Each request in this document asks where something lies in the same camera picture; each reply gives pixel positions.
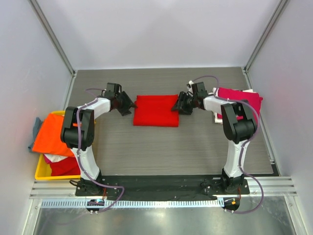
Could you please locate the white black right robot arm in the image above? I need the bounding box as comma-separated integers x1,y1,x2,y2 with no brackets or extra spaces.
172,82,258,194

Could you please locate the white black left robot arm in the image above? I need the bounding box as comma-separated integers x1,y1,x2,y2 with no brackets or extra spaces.
61,83,136,196

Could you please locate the folded magenta t-shirt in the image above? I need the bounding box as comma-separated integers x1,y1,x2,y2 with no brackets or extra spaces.
217,87,263,115

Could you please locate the grey t-shirt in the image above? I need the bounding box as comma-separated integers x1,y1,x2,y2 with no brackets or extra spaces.
28,117,43,152

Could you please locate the orange t-shirt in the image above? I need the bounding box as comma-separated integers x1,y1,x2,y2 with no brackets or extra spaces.
31,113,74,157

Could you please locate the dark red t-shirt in bin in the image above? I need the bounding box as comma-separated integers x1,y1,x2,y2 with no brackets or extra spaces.
49,157,80,176

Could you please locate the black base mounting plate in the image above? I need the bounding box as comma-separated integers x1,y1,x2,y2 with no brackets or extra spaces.
69,175,250,201

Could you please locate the yellow plastic bin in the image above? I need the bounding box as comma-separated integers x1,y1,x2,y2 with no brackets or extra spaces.
35,111,80,180

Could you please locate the right aluminium frame post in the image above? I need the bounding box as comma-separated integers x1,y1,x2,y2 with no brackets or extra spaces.
243,0,290,74

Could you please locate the aluminium frame post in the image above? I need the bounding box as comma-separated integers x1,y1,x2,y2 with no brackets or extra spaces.
28,0,75,77
243,0,290,74

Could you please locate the left aluminium frame post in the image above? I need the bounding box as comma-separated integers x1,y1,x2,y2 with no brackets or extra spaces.
28,0,75,77

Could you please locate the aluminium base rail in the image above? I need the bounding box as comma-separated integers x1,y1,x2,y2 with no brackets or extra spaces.
29,176,297,199

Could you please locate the white slotted cable duct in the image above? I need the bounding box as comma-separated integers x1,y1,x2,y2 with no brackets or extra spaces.
41,198,224,209

